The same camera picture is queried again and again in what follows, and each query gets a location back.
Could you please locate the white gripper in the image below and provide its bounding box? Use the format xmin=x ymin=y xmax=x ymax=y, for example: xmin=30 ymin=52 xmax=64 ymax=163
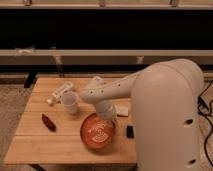
xmin=96 ymin=102 xmax=116 ymax=120

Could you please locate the orange ceramic bowl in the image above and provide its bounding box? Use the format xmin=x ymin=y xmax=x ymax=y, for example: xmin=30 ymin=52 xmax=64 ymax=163
xmin=80 ymin=113 xmax=116 ymax=149

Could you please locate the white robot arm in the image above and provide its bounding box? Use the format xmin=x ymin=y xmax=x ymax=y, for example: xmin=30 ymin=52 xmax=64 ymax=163
xmin=80 ymin=59 xmax=204 ymax=171

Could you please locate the white rectangular block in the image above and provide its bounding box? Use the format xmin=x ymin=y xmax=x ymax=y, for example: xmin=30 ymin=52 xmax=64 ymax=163
xmin=115 ymin=105 xmax=129 ymax=117

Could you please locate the black rectangular device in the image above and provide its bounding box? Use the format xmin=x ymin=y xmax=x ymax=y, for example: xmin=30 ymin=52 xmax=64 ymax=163
xmin=126 ymin=125 xmax=134 ymax=138

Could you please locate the translucent plastic cup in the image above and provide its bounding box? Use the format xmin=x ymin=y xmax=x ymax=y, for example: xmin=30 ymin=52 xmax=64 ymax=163
xmin=61 ymin=91 xmax=79 ymax=114

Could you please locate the wooden table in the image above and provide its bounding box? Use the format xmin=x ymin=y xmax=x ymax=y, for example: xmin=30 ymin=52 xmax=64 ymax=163
xmin=4 ymin=78 xmax=136 ymax=164

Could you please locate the black cable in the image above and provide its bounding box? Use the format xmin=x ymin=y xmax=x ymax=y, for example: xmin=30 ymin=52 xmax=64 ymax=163
xmin=197 ymin=79 xmax=213 ymax=168

